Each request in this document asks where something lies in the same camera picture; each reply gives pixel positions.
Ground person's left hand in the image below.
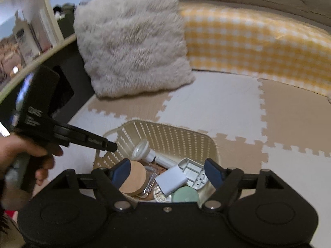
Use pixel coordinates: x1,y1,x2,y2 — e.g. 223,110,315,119
0,134,64,186

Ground round wooden lid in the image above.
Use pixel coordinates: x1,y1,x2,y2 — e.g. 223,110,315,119
119,160,150,197

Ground fluffy white pillow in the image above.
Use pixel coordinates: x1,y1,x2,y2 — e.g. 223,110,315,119
74,0,196,99

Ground beige white foam mat tiles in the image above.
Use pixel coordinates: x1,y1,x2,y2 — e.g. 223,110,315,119
34,68,331,248

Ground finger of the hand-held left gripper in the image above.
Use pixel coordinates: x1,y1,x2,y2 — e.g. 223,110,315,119
68,124,118,153

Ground black bag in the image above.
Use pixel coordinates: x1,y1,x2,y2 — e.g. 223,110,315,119
53,2,78,39

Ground clear plastic case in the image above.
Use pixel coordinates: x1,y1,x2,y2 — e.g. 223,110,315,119
143,166,166,197

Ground black low cabinet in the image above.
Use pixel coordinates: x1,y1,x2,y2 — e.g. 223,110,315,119
0,37,95,137

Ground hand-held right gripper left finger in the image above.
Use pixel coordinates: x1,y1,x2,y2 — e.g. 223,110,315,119
47,158,138,211

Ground cream plastic basket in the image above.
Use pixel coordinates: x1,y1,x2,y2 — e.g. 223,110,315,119
93,119,221,206

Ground white lotion bottle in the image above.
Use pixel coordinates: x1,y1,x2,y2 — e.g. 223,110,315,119
14,18,35,62

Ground green round disc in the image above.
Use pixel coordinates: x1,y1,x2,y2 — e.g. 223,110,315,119
170,185,200,204

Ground red cloth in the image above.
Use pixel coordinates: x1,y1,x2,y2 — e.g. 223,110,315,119
4,209,21,221

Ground round cork coaster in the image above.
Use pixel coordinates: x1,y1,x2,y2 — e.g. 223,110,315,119
140,161,168,200

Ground white charger plug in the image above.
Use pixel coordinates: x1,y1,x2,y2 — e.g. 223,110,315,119
155,167,188,196

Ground yellow gingham bed cover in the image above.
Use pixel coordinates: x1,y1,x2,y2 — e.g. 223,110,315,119
178,0,331,100

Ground wooden shelf unit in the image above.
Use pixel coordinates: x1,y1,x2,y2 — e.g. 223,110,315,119
0,0,87,104

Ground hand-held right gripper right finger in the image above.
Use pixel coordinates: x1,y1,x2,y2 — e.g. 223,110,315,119
202,159,287,210

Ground round patterned tin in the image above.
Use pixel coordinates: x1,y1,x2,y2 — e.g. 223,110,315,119
153,186,174,203

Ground grey plastic plug case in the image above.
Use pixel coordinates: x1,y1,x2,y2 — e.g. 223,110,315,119
177,157,208,190

